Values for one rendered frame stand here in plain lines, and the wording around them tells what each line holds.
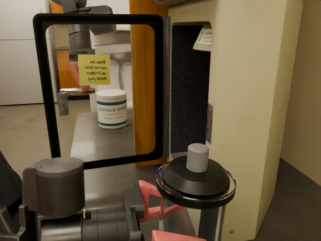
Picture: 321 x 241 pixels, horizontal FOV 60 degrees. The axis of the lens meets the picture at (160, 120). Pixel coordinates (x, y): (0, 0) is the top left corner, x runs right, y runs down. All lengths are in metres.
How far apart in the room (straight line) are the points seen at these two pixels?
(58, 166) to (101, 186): 0.45
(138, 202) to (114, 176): 0.46
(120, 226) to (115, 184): 0.43
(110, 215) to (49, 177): 0.10
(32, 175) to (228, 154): 0.32
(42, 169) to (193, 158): 0.18
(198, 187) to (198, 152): 0.04
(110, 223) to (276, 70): 0.36
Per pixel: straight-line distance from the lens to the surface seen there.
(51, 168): 0.36
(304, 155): 0.99
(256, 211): 0.62
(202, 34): 0.59
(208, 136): 0.50
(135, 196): 0.41
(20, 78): 5.53
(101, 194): 0.78
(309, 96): 0.95
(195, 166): 0.37
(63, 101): 0.71
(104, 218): 0.39
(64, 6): 0.81
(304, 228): 0.73
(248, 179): 0.56
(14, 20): 5.45
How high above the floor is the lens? 1.36
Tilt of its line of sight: 19 degrees down
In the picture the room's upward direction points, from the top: straight up
